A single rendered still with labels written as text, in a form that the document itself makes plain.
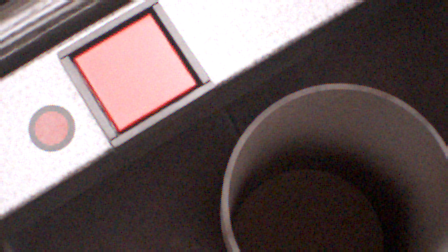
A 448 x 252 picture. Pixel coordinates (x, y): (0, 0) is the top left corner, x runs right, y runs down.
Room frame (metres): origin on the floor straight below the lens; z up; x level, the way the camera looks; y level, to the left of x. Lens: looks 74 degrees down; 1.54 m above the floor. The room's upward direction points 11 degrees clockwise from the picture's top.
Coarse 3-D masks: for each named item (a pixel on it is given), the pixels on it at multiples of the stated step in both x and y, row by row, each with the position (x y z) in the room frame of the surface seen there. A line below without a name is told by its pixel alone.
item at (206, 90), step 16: (128, 16) 0.23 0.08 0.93; (160, 16) 0.23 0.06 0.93; (96, 32) 0.21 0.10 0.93; (112, 32) 0.22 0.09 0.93; (176, 32) 0.22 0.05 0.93; (64, 48) 0.20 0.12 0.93; (80, 48) 0.20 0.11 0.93; (176, 48) 0.22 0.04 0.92; (64, 64) 0.19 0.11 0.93; (192, 64) 0.20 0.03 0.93; (80, 80) 0.18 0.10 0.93; (208, 80) 0.20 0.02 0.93; (80, 96) 0.17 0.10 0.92; (192, 96) 0.18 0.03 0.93; (208, 96) 0.19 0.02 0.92; (96, 112) 0.16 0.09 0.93; (160, 112) 0.17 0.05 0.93; (176, 112) 0.17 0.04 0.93; (112, 128) 0.15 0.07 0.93; (144, 128) 0.16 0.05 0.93; (112, 144) 0.14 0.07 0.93; (128, 144) 0.15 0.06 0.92
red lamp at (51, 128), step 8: (48, 112) 0.16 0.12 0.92; (56, 112) 0.16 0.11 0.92; (40, 120) 0.15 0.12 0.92; (48, 120) 0.15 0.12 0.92; (56, 120) 0.15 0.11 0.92; (64, 120) 0.16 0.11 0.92; (40, 128) 0.15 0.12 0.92; (48, 128) 0.15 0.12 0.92; (56, 128) 0.15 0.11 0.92; (64, 128) 0.15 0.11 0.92; (40, 136) 0.14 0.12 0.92; (48, 136) 0.14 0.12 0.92; (56, 136) 0.14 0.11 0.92; (64, 136) 0.14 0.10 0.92; (48, 144) 0.14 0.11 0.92
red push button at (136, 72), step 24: (144, 24) 0.23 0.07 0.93; (96, 48) 0.20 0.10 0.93; (120, 48) 0.21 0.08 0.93; (144, 48) 0.21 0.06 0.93; (168, 48) 0.21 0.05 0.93; (96, 72) 0.19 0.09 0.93; (120, 72) 0.19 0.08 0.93; (144, 72) 0.19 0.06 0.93; (168, 72) 0.20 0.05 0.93; (96, 96) 0.17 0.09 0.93; (120, 96) 0.17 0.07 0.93; (144, 96) 0.18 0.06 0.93; (168, 96) 0.18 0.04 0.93; (120, 120) 0.16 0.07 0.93
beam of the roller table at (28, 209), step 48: (144, 0) 0.25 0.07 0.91; (192, 0) 0.25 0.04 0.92; (240, 0) 0.26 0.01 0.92; (288, 0) 0.27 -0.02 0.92; (336, 0) 0.28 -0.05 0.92; (384, 0) 0.30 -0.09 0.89; (192, 48) 0.22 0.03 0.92; (240, 48) 0.23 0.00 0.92; (288, 48) 0.24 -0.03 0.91; (0, 96) 0.16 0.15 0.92; (48, 96) 0.17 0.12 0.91; (240, 96) 0.21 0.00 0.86; (0, 144) 0.13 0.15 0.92; (96, 144) 0.14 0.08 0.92; (144, 144) 0.16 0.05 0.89; (0, 192) 0.10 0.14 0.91; (48, 192) 0.11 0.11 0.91; (0, 240) 0.07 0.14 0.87
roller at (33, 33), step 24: (24, 0) 0.23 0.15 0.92; (48, 0) 0.23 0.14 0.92; (72, 0) 0.24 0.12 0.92; (96, 0) 0.24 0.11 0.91; (120, 0) 0.25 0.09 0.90; (0, 24) 0.21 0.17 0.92; (24, 24) 0.21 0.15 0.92; (48, 24) 0.22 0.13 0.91; (72, 24) 0.23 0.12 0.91; (0, 48) 0.20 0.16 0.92; (24, 48) 0.20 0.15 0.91; (0, 72) 0.18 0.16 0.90
